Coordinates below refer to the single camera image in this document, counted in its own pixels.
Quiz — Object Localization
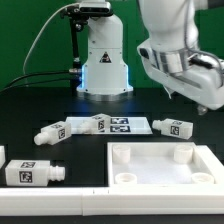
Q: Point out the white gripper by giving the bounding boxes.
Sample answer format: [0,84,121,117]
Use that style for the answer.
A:
[137,40,224,111]

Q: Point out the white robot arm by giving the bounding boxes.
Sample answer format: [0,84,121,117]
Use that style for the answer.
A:
[77,0,224,114]

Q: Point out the white sheet with markers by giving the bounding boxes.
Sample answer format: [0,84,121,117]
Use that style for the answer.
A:
[66,117,152,135]

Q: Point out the black cable lower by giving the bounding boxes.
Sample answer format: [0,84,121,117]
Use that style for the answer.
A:
[0,77,73,93]

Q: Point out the black cable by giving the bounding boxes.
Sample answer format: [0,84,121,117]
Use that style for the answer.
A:
[6,70,83,88]
[0,77,73,93]

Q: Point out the black camera on stand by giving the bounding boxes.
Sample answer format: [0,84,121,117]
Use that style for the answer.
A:
[60,1,113,18]

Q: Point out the black cable upper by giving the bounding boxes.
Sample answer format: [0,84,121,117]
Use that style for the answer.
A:
[6,70,83,88]

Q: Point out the white front fence wall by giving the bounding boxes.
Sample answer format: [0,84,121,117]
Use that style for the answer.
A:
[0,185,224,216]

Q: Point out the white fence wall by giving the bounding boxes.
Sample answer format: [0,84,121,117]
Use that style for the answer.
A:
[0,146,5,169]
[0,185,224,216]

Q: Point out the grey camera cable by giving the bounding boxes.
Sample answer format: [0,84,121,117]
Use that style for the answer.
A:
[22,3,79,88]

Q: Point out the white left fence wall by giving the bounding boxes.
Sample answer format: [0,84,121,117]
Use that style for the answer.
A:
[0,146,5,169]

